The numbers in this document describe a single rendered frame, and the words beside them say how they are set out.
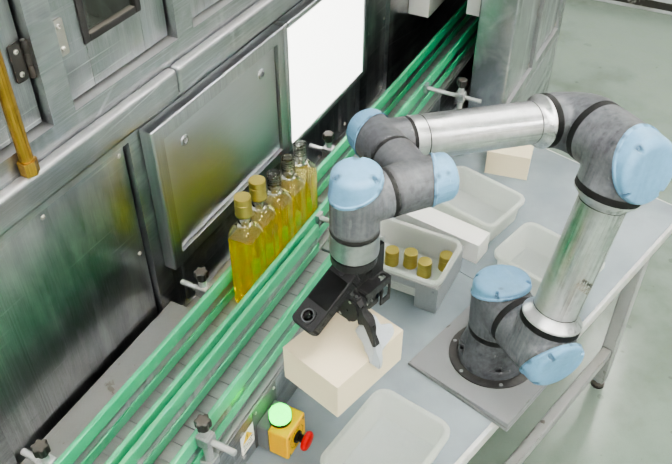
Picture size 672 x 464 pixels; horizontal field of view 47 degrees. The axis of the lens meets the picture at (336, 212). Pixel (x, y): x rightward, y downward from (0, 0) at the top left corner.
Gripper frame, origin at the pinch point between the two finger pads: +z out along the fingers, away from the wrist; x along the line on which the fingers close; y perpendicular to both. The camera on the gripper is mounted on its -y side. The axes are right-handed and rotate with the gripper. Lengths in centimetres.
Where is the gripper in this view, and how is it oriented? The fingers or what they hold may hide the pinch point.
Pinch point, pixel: (343, 347)
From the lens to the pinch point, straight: 130.3
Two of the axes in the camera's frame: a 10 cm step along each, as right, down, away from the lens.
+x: -7.3, -4.4, 5.2
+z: 0.0, 7.7, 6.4
